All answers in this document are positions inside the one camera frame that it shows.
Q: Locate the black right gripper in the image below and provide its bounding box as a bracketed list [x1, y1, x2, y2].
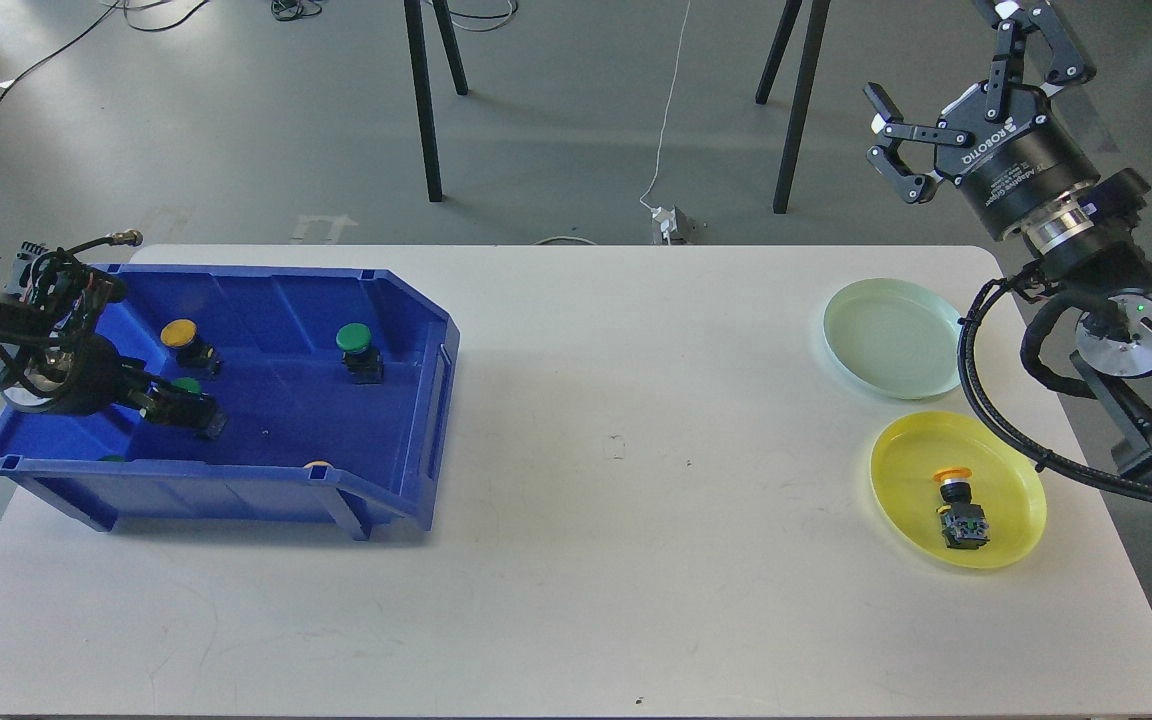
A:
[864, 0, 1102, 243]

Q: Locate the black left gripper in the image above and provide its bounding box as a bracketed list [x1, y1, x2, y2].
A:
[3, 336, 228, 437]

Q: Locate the green push button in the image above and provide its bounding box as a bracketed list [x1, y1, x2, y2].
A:
[335, 323, 384, 386]
[166, 377, 228, 439]

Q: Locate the yellow push button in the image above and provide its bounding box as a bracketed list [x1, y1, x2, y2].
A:
[932, 467, 990, 550]
[159, 318, 223, 379]

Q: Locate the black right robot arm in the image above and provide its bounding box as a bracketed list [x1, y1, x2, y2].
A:
[865, 1, 1152, 505]

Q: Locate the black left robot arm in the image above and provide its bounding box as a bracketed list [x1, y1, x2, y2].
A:
[0, 229, 227, 439]

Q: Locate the yellow push button in bin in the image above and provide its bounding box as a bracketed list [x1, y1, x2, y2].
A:
[159, 318, 223, 379]

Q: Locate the light green plate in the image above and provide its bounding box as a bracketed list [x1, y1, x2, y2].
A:
[820, 278, 960, 401]

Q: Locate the yellow plate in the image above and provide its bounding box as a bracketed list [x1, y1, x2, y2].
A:
[869, 411, 1047, 570]

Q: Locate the blue plastic bin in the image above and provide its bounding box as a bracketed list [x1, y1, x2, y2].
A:
[0, 265, 460, 541]

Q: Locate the black tripod right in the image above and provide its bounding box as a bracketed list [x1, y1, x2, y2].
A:
[755, 1, 832, 215]

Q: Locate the black tripod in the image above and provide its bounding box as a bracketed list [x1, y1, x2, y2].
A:
[402, 1, 468, 202]
[755, 1, 832, 215]

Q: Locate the white power adapter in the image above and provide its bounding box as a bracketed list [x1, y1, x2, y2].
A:
[649, 206, 695, 247]

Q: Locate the black tripod left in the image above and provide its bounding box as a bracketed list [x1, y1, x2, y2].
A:
[402, 1, 468, 202]

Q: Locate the black cable on floor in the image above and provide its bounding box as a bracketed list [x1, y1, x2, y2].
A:
[0, 0, 213, 167]

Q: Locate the white cable on floor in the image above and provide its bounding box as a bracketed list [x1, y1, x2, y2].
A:
[535, 0, 691, 247]

